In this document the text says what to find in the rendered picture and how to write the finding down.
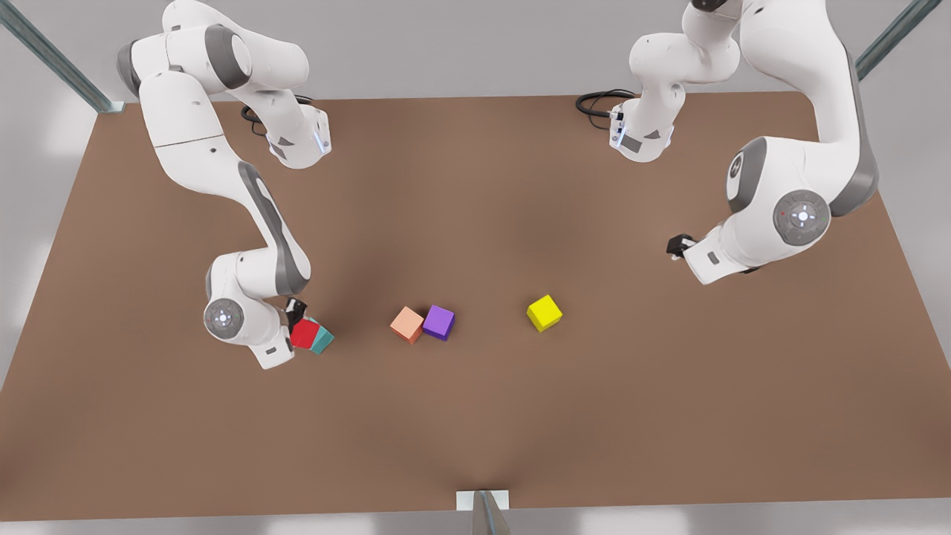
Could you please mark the red wooden cube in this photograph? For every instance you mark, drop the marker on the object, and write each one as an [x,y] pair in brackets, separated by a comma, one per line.
[304,334]

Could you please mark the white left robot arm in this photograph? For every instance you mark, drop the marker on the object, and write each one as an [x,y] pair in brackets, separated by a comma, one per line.
[810,171]

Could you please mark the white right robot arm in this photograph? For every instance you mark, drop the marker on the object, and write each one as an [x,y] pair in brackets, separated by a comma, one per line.
[186,134]

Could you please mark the teal wooden cube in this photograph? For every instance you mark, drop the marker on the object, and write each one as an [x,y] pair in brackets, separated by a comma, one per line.
[323,339]

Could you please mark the salmon wooden cube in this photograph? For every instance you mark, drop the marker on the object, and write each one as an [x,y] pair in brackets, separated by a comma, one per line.
[406,324]

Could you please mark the purple wooden cube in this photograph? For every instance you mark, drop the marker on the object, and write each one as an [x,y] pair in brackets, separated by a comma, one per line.
[438,322]

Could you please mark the yellow wooden cube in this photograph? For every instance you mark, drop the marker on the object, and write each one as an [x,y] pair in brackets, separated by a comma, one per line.
[544,313]

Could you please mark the silver frame post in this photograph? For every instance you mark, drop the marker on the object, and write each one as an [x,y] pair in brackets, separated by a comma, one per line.
[56,56]
[487,514]
[888,37]

